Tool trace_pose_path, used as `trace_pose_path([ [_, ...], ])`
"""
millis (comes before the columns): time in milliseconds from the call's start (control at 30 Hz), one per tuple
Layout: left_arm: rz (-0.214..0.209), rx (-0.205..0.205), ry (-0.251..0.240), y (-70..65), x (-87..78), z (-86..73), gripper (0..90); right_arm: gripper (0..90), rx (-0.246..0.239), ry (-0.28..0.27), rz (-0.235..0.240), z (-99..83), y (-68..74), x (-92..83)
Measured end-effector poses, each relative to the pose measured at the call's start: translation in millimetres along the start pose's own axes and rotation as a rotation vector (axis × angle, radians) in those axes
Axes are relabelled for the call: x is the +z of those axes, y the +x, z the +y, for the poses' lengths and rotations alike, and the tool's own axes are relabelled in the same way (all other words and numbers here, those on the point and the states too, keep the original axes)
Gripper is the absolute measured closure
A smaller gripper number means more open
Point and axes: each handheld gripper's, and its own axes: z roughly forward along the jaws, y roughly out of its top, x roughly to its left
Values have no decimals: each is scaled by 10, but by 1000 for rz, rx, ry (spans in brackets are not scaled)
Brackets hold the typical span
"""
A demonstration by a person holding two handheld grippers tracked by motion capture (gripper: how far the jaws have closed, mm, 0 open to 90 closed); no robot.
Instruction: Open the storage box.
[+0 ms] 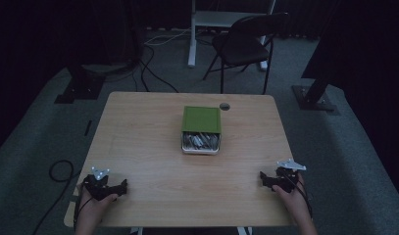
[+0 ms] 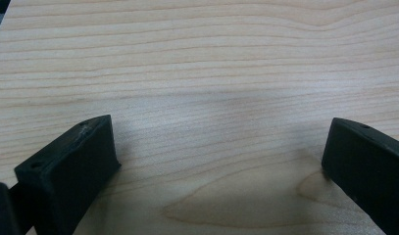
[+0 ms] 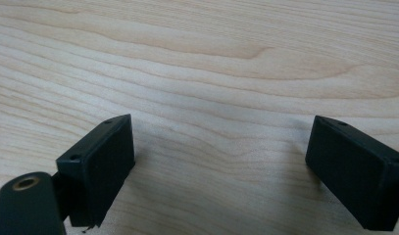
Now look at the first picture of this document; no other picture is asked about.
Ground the black folding chair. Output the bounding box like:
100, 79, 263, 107
202, 12, 291, 96

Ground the pile of silver metal pieces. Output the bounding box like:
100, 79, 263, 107
182, 131, 220, 151

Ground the metal tray with utensils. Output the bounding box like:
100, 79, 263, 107
180, 131, 222, 156

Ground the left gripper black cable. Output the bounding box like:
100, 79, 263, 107
73, 184, 93, 231

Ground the white desk frame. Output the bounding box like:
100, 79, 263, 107
186, 0, 277, 71

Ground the person's right hand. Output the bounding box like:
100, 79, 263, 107
272, 173, 312, 224

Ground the black stand base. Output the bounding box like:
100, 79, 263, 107
53, 64, 107, 105
291, 77, 339, 115

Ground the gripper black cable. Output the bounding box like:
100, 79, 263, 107
283, 169, 315, 220
73, 184, 93, 231

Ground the black floor cable bundle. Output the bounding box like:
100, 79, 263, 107
130, 42, 180, 94

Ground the green box lid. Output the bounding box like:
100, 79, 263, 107
180, 105, 223, 135

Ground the black floor cable loop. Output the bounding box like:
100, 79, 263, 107
31, 159, 81, 235

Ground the white floor cable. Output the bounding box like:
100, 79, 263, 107
143, 26, 193, 47

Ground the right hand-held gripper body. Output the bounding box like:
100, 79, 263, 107
268, 158, 308, 194

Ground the person's left hand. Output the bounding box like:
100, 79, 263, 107
76, 186, 119, 226

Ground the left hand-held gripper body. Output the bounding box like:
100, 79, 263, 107
81, 165, 121, 202

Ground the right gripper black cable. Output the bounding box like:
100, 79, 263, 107
283, 169, 315, 220

